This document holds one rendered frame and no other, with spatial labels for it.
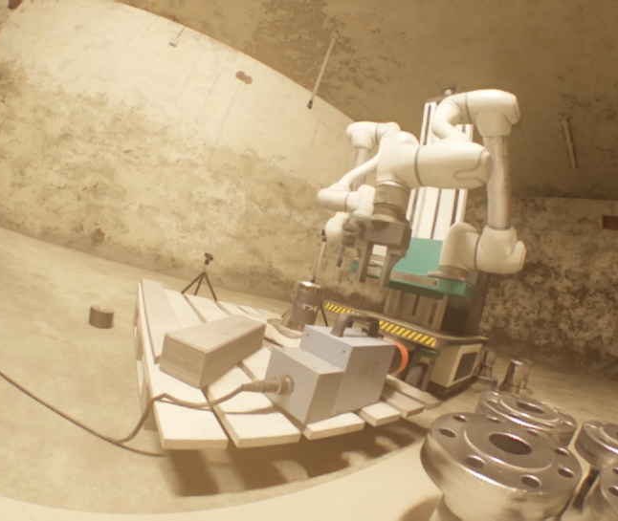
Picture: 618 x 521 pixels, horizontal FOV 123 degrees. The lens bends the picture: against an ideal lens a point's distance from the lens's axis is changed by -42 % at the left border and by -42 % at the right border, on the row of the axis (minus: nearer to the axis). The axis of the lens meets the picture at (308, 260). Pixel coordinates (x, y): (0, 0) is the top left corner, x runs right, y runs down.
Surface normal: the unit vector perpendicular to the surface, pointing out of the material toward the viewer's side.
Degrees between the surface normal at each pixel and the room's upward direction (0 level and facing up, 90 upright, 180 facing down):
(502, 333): 90
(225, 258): 90
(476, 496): 90
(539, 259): 90
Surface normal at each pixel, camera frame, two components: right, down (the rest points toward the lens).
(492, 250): -0.77, 0.33
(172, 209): 0.56, 0.11
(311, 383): -0.67, -0.22
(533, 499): -0.39, -0.15
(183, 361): -0.11, -0.08
